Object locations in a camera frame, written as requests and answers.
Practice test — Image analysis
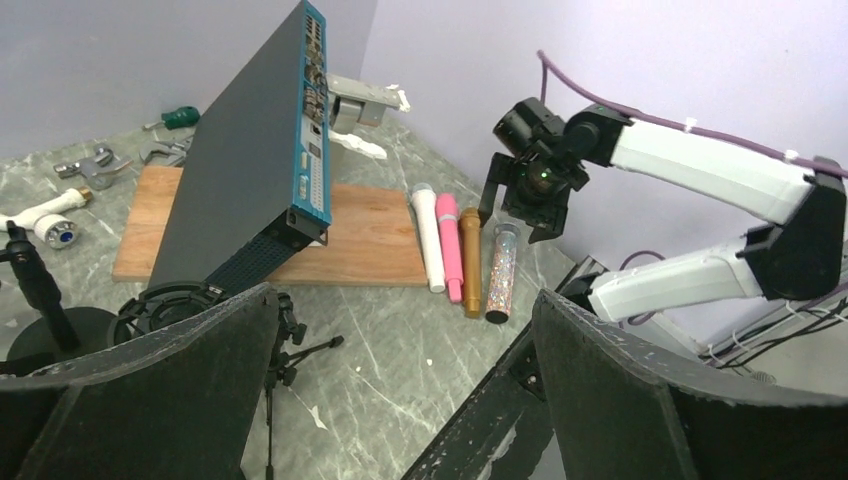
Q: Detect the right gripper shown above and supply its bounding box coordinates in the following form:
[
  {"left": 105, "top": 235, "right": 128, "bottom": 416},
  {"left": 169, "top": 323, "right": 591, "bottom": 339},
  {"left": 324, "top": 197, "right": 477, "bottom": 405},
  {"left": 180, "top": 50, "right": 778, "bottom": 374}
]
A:
[{"left": 477, "top": 152, "right": 590, "bottom": 244}]

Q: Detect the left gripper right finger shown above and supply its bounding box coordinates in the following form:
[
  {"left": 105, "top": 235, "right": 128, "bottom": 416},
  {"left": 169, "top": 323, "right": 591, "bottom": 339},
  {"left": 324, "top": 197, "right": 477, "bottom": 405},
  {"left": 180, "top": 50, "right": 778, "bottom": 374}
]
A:
[{"left": 532, "top": 289, "right": 847, "bottom": 479}]

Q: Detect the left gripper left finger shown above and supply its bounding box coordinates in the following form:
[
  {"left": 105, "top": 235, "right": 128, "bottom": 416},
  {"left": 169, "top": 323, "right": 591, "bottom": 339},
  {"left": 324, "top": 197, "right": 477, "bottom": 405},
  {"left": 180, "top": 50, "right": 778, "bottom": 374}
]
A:
[{"left": 1, "top": 283, "right": 278, "bottom": 479}]

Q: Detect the grey-headed tan microphone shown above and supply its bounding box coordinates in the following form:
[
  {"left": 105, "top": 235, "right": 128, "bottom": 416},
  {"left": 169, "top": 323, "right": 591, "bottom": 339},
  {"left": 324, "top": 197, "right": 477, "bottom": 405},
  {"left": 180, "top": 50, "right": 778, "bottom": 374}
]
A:
[{"left": 485, "top": 222, "right": 520, "bottom": 325}]

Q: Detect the gold microphone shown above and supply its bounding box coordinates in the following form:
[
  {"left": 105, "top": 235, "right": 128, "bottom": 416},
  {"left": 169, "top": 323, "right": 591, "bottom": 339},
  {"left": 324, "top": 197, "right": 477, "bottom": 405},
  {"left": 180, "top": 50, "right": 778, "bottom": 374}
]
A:
[{"left": 459, "top": 207, "right": 482, "bottom": 319}]

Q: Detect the pink microphone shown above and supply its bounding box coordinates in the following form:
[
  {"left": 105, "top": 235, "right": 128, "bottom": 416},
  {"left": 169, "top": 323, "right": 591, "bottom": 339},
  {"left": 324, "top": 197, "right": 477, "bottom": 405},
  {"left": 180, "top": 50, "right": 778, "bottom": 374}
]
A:
[{"left": 435, "top": 193, "right": 464, "bottom": 303}]

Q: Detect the white microphone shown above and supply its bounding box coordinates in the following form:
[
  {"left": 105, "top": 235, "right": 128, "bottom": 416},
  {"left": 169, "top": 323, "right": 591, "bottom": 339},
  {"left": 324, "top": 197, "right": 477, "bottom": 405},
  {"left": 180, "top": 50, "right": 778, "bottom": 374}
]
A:
[{"left": 411, "top": 183, "right": 446, "bottom": 293}]

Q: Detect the black tripod shock-mount stand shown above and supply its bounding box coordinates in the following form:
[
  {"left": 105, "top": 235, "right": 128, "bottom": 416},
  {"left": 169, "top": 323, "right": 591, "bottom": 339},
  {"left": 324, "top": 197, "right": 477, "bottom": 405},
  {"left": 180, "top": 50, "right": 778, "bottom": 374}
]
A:
[{"left": 106, "top": 281, "right": 345, "bottom": 479}]

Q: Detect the black round-base shock-mount stand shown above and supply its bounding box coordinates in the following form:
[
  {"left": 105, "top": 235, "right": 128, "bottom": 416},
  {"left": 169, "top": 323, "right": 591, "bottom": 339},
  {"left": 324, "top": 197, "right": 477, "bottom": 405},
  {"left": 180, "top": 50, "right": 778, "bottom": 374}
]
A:
[{"left": 1, "top": 220, "right": 116, "bottom": 376}]

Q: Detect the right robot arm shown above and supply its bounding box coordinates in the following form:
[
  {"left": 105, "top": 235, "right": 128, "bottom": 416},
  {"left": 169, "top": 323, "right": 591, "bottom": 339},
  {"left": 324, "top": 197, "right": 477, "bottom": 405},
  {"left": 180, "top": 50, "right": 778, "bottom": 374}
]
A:
[{"left": 479, "top": 97, "right": 847, "bottom": 323}]

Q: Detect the wooden board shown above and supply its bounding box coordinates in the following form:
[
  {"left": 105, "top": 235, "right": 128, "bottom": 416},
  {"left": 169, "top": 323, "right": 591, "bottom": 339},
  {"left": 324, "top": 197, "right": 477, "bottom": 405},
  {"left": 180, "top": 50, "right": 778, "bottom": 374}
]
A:
[{"left": 111, "top": 166, "right": 428, "bottom": 287}]

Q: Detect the white plastic faucet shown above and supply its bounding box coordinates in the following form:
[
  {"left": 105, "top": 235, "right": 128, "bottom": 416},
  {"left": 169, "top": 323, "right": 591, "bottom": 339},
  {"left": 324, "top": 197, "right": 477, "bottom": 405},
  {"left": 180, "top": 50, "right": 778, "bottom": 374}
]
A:
[{"left": 1, "top": 187, "right": 93, "bottom": 250}]

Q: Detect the silver metal faucet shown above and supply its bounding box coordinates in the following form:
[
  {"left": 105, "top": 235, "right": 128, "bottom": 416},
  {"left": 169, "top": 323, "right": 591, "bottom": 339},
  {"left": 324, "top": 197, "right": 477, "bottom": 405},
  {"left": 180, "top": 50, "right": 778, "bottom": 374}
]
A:
[{"left": 53, "top": 144, "right": 132, "bottom": 191}]

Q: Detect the adjustable wrench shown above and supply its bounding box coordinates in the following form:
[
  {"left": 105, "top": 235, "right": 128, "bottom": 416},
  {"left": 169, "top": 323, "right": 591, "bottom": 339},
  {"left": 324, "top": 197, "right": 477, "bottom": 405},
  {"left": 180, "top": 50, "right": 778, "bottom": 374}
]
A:
[{"left": 139, "top": 135, "right": 194, "bottom": 167}]

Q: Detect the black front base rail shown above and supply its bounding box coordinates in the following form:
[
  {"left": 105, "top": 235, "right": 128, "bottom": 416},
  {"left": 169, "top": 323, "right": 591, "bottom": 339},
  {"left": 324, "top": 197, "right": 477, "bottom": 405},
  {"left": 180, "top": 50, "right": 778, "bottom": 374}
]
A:
[{"left": 400, "top": 256, "right": 607, "bottom": 480}]

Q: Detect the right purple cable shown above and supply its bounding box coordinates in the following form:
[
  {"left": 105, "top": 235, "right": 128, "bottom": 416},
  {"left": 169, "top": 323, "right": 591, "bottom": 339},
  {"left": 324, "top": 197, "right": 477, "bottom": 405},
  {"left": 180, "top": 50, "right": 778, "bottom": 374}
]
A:
[{"left": 536, "top": 50, "right": 848, "bottom": 327}]

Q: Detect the blue network switch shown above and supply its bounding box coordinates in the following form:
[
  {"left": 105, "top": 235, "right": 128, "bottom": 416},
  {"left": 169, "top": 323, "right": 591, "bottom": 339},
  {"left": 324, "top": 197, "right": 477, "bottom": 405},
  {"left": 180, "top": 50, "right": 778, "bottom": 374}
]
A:
[{"left": 149, "top": 1, "right": 332, "bottom": 294}]

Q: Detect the green-handled screwdriver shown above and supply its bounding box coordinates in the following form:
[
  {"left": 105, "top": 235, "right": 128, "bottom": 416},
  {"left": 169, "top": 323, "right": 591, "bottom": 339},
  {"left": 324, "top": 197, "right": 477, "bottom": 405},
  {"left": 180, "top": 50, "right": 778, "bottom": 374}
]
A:
[{"left": 142, "top": 106, "right": 201, "bottom": 131}]

